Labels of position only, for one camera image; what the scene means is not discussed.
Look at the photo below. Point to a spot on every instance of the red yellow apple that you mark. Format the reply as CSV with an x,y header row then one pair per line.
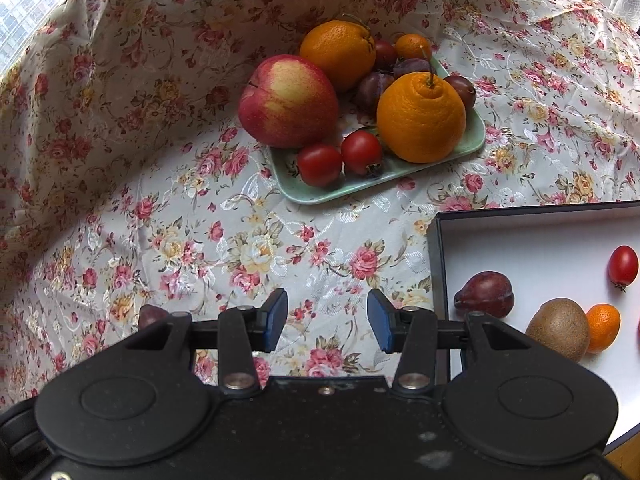
x,y
287,102

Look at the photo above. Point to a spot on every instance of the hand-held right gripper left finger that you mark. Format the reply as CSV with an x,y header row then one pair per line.
x,y
275,317

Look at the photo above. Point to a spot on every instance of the window with building view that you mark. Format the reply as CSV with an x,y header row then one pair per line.
x,y
20,5

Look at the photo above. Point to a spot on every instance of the brown kiwi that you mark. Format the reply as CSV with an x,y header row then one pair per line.
x,y
557,330

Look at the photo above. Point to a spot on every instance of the pale green tray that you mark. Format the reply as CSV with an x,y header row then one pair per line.
x,y
325,192

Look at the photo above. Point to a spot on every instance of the small tangerine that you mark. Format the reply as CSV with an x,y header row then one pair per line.
x,y
604,327
412,46

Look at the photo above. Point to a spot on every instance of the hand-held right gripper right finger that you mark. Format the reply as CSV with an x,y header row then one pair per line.
x,y
380,320

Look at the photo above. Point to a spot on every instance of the large knobbed orange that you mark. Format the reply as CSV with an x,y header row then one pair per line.
x,y
420,117

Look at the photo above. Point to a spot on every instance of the bluish purple plum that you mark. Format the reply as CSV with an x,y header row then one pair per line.
x,y
411,67

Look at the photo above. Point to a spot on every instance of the black box with white inside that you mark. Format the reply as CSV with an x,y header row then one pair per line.
x,y
525,245

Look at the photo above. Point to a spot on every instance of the large round orange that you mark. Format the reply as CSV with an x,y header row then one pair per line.
x,y
337,52

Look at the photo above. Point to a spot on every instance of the floral tablecloth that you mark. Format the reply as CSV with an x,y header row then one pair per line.
x,y
175,185

